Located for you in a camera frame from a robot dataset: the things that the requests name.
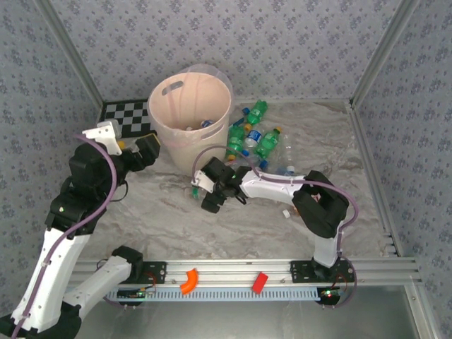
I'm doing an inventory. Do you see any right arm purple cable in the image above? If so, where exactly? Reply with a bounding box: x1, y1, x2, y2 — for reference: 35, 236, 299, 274
191, 144, 360, 309

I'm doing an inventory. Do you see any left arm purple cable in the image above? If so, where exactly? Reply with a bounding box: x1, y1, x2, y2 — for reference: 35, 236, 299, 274
10, 133, 142, 339

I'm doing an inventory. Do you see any aluminium mounting rail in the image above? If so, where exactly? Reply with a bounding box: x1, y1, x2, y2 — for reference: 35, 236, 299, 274
69, 258, 424, 286

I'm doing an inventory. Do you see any orange curved plastic piece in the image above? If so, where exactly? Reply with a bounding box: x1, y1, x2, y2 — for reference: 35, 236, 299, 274
179, 268, 200, 295

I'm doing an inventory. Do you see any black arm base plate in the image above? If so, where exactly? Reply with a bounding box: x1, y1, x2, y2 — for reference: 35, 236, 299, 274
141, 261, 167, 285
290, 260, 356, 284

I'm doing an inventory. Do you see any small circuit board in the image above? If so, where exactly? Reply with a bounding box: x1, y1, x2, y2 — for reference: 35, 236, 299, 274
117, 287, 157, 301
316, 287, 343, 300

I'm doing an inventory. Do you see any translucent pink bin liner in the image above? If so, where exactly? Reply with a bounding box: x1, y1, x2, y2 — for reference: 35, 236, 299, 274
147, 63, 234, 148

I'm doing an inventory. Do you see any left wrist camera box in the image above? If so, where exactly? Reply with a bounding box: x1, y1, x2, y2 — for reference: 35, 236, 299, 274
82, 119, 124, 156

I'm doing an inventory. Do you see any green plastic soda bottle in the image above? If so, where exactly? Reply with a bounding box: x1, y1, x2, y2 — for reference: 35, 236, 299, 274
246, 100, 268, 130
253, 126, 283, 160
227, 125, 247, 162

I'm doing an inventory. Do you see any cream plastic bin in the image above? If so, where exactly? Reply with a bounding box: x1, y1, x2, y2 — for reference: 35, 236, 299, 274
147, 71, 233, 177

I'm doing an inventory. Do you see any black white checkerboard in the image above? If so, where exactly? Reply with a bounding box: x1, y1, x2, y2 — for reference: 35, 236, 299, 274
100, 101, 158, 138

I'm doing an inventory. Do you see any small clear bottle blue label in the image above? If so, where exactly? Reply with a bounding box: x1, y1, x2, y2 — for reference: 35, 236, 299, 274
244, 129, 263, 148

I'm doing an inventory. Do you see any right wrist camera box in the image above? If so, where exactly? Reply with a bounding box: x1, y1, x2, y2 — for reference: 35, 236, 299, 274
191, 169, 213, 194

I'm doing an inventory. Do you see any grey metal sheet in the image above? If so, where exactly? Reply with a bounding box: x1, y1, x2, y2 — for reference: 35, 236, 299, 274
79, 299, 416, 339

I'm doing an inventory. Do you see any red plastic block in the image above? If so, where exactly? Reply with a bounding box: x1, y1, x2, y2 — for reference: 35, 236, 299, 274
251, 271, 269, 293

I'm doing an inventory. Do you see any aluminium frame leg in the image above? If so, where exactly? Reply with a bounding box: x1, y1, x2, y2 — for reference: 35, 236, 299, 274
404, 284, 441, 339

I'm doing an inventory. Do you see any aluminium frame post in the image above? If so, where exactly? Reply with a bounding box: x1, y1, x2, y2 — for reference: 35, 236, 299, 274
35, 0, 105, 105
351, 0, 422, 107

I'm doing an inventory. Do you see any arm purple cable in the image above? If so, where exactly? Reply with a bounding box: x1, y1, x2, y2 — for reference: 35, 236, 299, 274
10, 133, 142, 339
191, 144, 360, 309

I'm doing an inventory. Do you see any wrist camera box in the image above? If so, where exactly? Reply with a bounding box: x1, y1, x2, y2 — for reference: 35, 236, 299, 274
191, 169, 213, 194
82, 119, 124, 156

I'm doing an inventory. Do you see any slotted grey cable duct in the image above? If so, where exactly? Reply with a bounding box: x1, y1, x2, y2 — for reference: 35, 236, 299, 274
102, 286, 323, 302

